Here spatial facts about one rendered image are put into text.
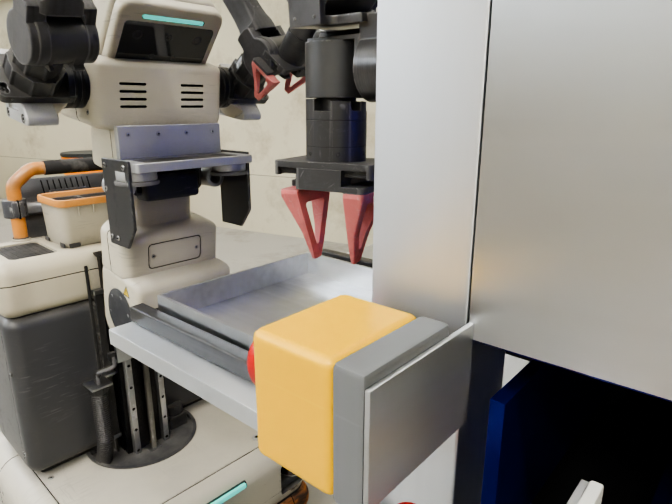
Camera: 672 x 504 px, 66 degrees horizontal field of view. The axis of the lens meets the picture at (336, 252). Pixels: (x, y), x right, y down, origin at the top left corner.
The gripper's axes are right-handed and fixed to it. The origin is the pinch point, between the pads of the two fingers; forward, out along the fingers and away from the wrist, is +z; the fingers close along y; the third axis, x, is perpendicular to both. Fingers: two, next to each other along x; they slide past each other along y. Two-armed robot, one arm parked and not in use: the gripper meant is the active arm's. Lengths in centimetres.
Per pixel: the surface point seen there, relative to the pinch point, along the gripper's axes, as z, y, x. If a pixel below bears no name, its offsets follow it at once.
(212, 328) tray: 9.2, -12.8, -4.3
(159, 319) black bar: 9.6, -20.4, -4.5
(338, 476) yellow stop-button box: 2.1, 14.0, -27.0
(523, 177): -10.8, 19.6, -19.0
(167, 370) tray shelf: 12.6, -15.2, -8.9
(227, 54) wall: -58, -282, 343
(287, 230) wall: 93, -225, 343
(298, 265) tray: 9.6, -17.3, 21.2
